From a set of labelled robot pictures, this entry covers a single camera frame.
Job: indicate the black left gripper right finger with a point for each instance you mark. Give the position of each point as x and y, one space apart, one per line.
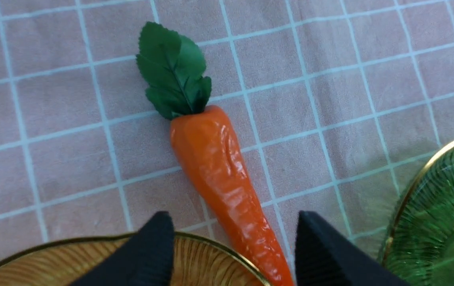
323 257

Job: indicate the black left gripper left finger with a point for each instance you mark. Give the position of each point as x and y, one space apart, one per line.
146 259

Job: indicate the short orange toy carrot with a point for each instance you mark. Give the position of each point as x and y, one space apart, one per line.
206 145

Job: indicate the amber plastic plate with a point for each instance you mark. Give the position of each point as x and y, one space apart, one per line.
198 261

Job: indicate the green plastic plate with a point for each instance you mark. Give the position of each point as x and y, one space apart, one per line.
419 244

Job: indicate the pink checkered tablecloth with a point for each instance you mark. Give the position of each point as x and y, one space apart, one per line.
337 104

